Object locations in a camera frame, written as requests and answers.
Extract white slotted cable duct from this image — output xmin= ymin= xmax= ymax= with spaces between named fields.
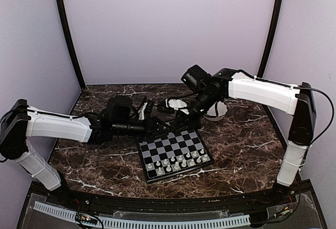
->
xmin=33 ymin=201 xmax=250 ymax=228

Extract black frame post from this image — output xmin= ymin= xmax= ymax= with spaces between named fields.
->
xmin=56 ymin=0 xmax=86 ymax=90
xmin=257 ymin=0 xmax=282 ymax=77

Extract white chess king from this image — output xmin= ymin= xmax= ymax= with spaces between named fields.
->
xmin=181 ymin=159 xmax=187 ymax=168

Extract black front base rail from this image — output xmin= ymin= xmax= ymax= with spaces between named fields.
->
xmin=28 ymin=180 xmax=313 ymax=214

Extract right black frame post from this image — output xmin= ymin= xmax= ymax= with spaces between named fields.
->
xmin=257 ymin=0 xmax=282 ymax=77

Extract white chess queen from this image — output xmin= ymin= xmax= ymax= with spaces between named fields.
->
xmin=174 ymin=161 xmax=180 ymax=170

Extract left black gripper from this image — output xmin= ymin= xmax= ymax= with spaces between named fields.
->
xmin=112 ymin=113 xmax=173 ymax=142

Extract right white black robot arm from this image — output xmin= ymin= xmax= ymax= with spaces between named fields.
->
xmin=165 ymin=65 xmax=317 ymax=205

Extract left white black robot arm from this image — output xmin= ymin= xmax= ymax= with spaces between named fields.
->
xmin=1 ymin=96 xmax=169 ymax=206

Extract white scalloped bowl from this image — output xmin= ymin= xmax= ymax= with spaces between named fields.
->
xmin=204 ymin=101 xmax=227 ymax=121

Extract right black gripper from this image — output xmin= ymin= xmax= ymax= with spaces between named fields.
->
xmin=172 ymin=90 xmax=219 ymax=133

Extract left black frame post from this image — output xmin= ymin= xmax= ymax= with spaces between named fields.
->
xmin=56 ymin=0 xmax=86 ymax=90

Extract black and white chessboard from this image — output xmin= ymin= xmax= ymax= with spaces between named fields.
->
xmin=137 ymin=130 xmax=214 ymax=183

